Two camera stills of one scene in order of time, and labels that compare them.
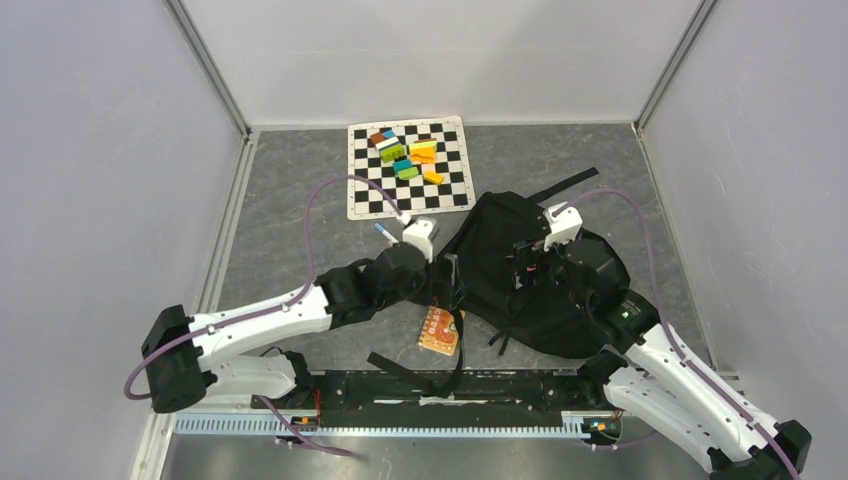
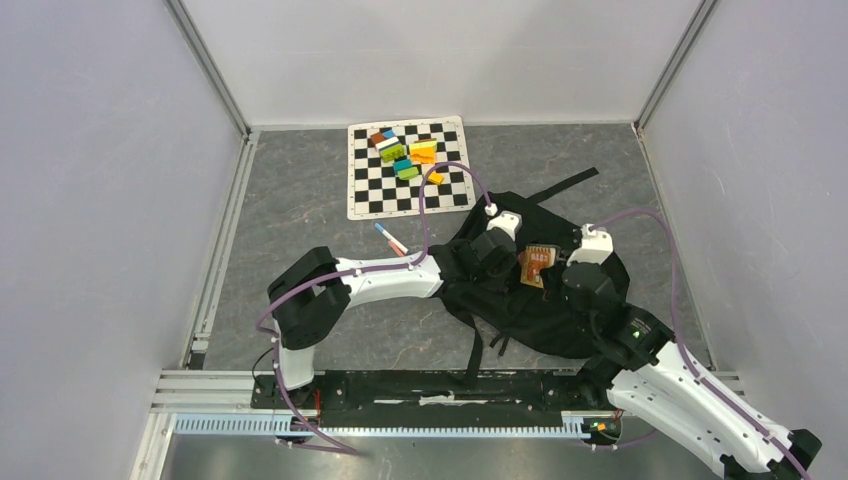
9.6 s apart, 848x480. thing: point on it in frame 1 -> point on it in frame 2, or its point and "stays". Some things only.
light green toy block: [407, 173] stays
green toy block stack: [390, 153] stays
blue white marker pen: [386, 234] stays
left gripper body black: [418, 291] -> [498, 275]
